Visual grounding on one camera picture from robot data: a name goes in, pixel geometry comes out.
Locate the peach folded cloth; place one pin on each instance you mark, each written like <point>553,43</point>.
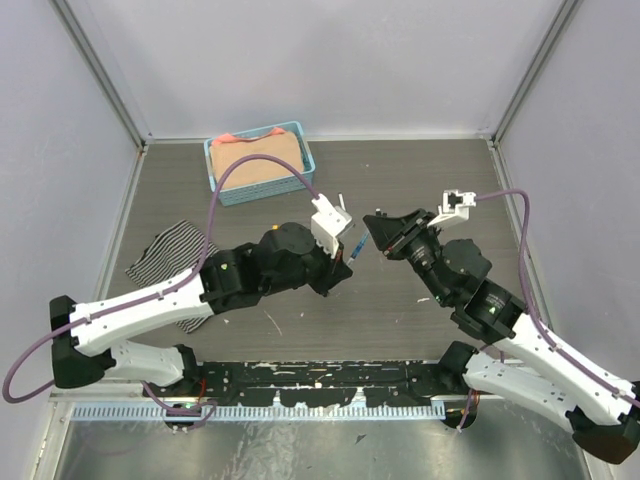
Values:
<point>228,148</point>

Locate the cyan gel pen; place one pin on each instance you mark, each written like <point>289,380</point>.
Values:
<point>358,248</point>

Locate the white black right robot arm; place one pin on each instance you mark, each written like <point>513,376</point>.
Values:
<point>599,409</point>

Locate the blue plastic basket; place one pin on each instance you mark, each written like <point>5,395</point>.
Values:
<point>286,184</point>

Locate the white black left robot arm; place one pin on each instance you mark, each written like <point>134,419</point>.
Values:
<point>96,339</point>

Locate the slotted cable duct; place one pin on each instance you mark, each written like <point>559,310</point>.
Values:
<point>146,411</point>

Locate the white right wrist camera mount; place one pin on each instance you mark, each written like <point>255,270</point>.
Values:
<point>454,209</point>

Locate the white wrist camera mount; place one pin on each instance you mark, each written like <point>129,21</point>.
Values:
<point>329,224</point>
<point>454,209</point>

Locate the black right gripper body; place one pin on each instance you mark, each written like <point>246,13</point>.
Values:
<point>410,239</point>

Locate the black white striped cloth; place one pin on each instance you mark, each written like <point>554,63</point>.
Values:
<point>175,249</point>

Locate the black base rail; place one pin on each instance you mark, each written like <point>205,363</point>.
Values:
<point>316,384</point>

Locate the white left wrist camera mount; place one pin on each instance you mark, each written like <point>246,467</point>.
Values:
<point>329,224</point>

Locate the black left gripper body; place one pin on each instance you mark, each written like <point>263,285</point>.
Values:
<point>321,268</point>

